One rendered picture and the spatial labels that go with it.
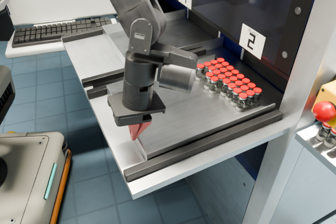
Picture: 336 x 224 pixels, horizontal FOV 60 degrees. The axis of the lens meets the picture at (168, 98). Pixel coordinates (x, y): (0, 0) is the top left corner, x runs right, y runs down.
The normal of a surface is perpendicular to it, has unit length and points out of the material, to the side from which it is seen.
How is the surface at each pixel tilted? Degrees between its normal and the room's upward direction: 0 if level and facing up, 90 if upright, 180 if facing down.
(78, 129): 0
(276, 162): 90
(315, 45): 90
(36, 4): 90
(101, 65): 0
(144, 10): 74
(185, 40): 0
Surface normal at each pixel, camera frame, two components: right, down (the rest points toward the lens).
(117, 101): 0.15, -0.80
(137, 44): -0.15, 0.40
